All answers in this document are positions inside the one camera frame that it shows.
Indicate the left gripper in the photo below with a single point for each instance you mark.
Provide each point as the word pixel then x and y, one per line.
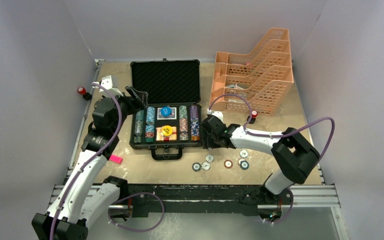
pixel 135 100

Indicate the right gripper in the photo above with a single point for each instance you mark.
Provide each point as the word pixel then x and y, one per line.
pixel 207 142

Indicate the blue round button chip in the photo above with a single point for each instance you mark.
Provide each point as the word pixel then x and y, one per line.
pixel 165 111

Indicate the blue playing card deck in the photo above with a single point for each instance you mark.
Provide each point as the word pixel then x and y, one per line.
pixel 173 116

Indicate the red gold card deck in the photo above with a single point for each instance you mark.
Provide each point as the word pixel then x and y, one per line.
pixel 160 138

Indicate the yellow round button chip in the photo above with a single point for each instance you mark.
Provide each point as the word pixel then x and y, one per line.
pixel 167 130

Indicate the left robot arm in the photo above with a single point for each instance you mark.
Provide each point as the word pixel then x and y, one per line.
pixel 73 213

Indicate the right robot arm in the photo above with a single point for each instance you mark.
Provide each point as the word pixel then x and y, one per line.
pixel 294 154

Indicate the black poker set case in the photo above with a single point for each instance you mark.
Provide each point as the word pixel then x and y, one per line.
pixel 172 83

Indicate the white poker chip middle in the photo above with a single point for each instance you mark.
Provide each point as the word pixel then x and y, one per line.
pixel 209 158

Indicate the white poker chip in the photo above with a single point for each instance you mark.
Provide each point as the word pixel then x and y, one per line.
pixel 209 158
pixel 206 166
pixel 244 154

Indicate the white poker chip lower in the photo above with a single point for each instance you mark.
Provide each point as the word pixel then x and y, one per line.
pixel 206 166

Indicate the red poker chip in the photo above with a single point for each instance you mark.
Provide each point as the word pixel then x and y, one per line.
pixel 228 164

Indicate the white poker chip right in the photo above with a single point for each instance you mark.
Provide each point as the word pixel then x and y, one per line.
pixel 244 154

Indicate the dark green poker chip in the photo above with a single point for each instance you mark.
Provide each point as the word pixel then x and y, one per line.
pixel 196 166

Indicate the red black stamp on table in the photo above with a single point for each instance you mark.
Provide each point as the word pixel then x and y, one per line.
pixel 252 118

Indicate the teal poker chip right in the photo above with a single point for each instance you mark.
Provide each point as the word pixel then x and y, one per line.
pixel 244 164

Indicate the red emergency button left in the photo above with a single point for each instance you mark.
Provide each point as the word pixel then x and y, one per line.
pixel 85 95

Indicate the pink highlighter marker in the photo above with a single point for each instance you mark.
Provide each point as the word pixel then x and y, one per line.
pixel 116 159

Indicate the orange plastic file tray rack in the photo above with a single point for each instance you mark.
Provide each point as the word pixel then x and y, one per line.
pixel 259 79

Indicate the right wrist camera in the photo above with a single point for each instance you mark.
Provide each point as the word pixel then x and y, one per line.
pixel 214 113

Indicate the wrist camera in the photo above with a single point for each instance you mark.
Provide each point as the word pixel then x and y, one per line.
pixel 214 113
pixel 109 83

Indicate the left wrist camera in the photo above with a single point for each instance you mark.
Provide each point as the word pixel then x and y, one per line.
pixel 109 83

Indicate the black base frame rail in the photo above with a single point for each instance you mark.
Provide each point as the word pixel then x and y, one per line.
pixel 247 200

